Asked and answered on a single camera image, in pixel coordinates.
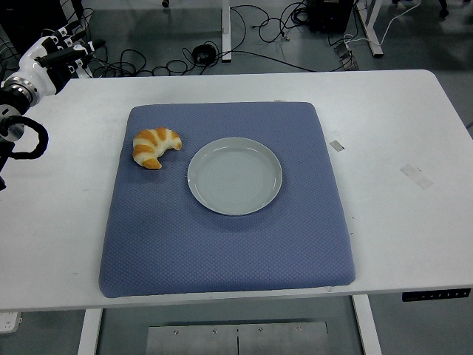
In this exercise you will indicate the grey foot pedal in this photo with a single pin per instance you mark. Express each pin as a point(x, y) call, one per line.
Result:
point(350, 63)
point(342, 50)

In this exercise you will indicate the white power strip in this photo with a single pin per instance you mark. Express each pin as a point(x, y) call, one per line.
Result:
point(9, 322)

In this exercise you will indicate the round grey plate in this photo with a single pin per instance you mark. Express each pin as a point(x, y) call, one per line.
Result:
point(234, 177)

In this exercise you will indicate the black equipment box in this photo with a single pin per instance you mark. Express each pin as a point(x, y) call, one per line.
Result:
point(329, 15)

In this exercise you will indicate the white table leg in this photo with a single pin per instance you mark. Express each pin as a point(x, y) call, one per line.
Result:
point(89, 333)
point(367, 329)

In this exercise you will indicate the small grey tape piece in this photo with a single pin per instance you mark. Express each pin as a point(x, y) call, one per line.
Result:
point(337, 145)

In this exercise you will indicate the blue quilted mat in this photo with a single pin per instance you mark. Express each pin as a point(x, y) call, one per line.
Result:
point(221, 251)

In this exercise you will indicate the large clear tape piece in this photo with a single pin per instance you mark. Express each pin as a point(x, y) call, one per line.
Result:
point(417, 176)

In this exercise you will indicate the grey metal plate with screws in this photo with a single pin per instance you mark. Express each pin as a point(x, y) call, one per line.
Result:
point(236, 340)

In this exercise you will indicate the orange white croissant bread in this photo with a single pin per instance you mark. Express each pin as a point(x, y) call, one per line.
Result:
point(148, 142)

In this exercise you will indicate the black table control panel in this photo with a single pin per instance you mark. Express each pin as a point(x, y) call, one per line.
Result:
point(436, 295)

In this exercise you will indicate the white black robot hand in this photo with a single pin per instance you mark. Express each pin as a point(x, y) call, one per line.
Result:
point(35, 72)

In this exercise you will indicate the black cabinet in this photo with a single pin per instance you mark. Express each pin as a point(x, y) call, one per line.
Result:
point(22, 13)

